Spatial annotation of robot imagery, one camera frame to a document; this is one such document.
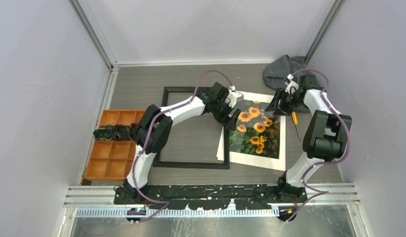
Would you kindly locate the sunflower photo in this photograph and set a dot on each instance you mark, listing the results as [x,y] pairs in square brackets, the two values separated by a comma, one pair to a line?
[259,138]

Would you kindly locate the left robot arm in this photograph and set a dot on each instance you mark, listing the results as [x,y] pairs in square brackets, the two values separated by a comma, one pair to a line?
[151,134]

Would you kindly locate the yellow handled screwdriver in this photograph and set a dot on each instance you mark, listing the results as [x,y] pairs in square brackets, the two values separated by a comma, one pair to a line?
[295,122]

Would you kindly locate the black picture frame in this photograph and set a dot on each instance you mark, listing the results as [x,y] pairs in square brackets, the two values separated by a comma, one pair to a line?
[225,165]

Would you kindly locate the grey checked cloth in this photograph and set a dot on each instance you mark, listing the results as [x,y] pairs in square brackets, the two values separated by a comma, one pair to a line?
[275,73]

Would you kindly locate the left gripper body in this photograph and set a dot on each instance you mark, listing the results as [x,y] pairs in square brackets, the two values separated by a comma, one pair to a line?
[221,111]

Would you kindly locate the orange wooden divided tray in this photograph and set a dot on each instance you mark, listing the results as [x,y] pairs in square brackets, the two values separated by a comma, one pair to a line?
[112,160]

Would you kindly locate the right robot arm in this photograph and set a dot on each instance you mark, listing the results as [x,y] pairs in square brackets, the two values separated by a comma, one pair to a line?
[325,140]

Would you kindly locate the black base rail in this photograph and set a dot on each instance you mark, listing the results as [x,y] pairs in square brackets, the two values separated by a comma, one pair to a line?
[207,197]

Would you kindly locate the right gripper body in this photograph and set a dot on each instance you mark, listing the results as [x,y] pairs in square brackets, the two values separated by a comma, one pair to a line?
[289,101]

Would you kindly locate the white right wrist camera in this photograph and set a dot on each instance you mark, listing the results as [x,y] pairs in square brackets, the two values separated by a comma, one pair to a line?
[291,85]

